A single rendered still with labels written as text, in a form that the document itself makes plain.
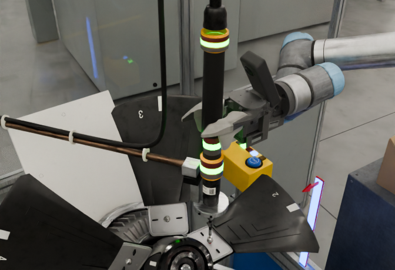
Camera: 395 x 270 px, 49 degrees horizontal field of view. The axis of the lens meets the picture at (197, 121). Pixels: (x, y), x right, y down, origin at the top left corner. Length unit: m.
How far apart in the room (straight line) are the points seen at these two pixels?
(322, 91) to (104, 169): 0.56
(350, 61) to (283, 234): 0.41
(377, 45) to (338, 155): 2.32
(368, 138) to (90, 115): 2.70
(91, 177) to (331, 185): 2.13
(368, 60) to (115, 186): 0.66
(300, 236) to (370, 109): 2.92
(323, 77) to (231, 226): 0.38
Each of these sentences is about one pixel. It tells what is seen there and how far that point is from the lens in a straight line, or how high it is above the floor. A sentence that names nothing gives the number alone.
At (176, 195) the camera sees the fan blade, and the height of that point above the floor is 1.30.
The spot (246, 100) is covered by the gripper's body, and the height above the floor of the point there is 1.51.
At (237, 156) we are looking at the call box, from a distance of 1.37.
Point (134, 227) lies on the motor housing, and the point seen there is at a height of 1.19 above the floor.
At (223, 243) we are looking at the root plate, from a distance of 0.96.
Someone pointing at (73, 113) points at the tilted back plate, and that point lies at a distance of 1.11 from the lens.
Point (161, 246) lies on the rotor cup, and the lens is 0.87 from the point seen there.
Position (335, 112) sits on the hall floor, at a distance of 3.76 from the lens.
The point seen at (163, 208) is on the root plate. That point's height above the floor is 1.26.
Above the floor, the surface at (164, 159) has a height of 1.39.
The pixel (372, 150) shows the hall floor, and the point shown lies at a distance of 3.41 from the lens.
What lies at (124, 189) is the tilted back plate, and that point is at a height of 1.17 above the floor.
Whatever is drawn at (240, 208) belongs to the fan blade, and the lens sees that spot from 1.03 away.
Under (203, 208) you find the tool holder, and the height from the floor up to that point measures 1.31.
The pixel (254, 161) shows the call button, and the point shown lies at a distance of 1.34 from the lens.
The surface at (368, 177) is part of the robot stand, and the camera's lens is 1.50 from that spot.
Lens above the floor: 1.91
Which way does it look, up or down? 33 degrees down
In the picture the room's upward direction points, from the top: straight up
